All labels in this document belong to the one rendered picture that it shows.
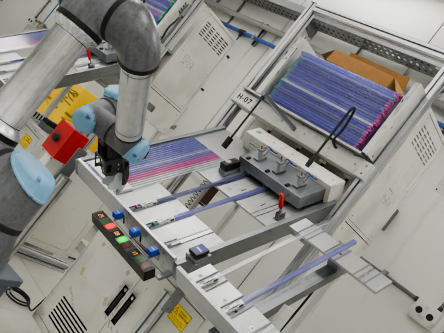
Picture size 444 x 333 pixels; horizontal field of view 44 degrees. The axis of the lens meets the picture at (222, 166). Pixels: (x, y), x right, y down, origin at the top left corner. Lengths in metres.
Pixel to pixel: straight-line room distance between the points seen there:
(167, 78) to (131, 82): 1.88
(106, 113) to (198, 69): 1.78
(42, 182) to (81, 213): 2.12
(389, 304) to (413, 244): 0.39
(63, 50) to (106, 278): 1.21
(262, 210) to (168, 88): 1.43
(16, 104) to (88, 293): 1.20
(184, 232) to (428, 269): 1.95
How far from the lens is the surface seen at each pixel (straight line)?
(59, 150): 2.47
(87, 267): 2.35
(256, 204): 1.97
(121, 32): 1.20
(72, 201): 3.22
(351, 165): 2.06
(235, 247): 1.77
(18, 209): 1.20
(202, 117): 4.64
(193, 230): 1.80
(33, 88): 1.25
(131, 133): 1.43
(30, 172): 1.18
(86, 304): 2.29
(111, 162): 1.68
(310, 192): 1.99
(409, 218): 3.55
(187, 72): 3.24
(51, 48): 1.25
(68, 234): 3.34
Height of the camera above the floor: 0.99
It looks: 1 degrees up
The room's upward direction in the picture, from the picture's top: 38 degrees clockwise
